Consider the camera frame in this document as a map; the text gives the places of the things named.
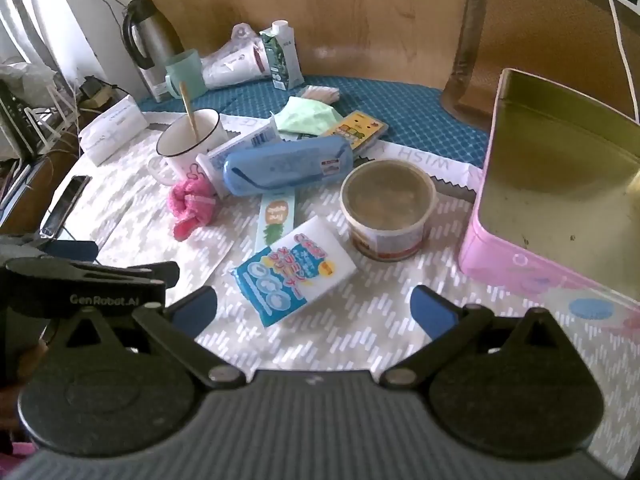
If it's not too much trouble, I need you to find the white sponge packet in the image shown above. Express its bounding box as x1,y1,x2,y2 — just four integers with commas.
229,215,359,329

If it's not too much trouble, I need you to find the green face mask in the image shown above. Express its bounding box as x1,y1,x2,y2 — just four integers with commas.
272,95,347,139

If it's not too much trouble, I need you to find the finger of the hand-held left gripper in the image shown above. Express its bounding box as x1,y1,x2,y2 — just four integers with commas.
65,260,181,288
37,239,99,263

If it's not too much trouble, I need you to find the wooden stick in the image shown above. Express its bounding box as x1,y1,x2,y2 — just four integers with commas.
180,81,199,139

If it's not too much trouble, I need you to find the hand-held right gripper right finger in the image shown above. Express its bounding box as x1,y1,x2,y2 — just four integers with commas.
380,285,576,390

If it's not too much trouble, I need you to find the plastic tub with lid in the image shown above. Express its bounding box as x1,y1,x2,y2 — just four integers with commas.
339,159,439,262

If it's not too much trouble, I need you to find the steel thermos jug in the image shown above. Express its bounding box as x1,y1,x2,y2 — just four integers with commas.
122,0,185,104

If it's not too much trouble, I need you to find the white printed tube packet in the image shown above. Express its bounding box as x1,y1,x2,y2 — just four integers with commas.
195,124,282,197

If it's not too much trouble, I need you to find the black smartphone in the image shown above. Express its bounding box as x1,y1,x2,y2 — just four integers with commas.
39,174,94,239

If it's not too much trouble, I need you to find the pack of wooden sticks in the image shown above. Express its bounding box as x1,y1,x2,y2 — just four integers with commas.
299,84,342,106

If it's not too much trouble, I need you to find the white enamel mug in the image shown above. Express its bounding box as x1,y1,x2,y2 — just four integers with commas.
147,108,236,187

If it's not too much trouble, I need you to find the pink fluffy scrunchie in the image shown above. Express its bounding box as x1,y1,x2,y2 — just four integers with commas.
167,176,219,242

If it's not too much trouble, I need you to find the green white drink carton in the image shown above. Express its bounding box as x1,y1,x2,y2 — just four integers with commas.
259,19,305,92

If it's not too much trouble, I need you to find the white tissue pack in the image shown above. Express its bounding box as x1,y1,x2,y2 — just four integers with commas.
78,94,149,166

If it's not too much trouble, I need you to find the pink tin box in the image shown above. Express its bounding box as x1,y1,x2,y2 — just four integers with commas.
458,67,640,322

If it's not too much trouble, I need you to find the yellow card pack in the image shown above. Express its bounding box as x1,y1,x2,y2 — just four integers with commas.
320,111,389,151

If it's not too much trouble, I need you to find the white wire rack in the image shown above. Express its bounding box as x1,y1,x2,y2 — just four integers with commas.
0,72,78,163

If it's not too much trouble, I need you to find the teal plastic cup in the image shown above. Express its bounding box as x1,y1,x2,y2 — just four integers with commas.
164,49,208,101

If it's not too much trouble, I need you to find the white plastic bag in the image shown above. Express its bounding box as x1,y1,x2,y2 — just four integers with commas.
201,23,271,92

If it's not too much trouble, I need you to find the striped curtain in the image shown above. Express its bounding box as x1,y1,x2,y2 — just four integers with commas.
0,0,98,88

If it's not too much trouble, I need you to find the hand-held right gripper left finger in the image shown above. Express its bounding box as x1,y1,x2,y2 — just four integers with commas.
47,286,247,390

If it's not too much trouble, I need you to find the blue glasses case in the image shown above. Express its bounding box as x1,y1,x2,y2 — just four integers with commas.
222,134,354,197

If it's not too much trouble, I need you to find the blue checked tablecloth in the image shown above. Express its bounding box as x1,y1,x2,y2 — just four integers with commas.
137,75,493,171

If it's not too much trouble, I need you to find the black power adapter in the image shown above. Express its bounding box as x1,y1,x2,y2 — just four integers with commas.
81,75,117,107

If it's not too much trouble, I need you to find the white cable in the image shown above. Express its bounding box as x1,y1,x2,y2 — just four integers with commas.
594,0,640,126

